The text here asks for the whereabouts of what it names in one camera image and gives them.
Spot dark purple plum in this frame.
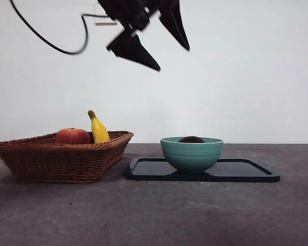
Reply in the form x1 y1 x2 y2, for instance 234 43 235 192
178 135 205 144

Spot teal ribbed bowl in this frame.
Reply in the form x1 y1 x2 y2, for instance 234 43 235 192
160 136 224 175

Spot yellow banana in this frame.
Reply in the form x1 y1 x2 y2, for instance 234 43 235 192
87 110 111 144

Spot red orange peach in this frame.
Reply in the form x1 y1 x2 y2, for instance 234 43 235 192
55 128 91 145

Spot black rectangular tray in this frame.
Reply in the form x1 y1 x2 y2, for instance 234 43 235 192
124 156 282 183

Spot brown wicker basket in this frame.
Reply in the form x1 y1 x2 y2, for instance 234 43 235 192
0 130 135 184

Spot white wall socket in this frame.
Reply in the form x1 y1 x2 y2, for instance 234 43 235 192
95 5 118 26

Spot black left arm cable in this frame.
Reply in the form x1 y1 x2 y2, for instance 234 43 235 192
9 0 106 55

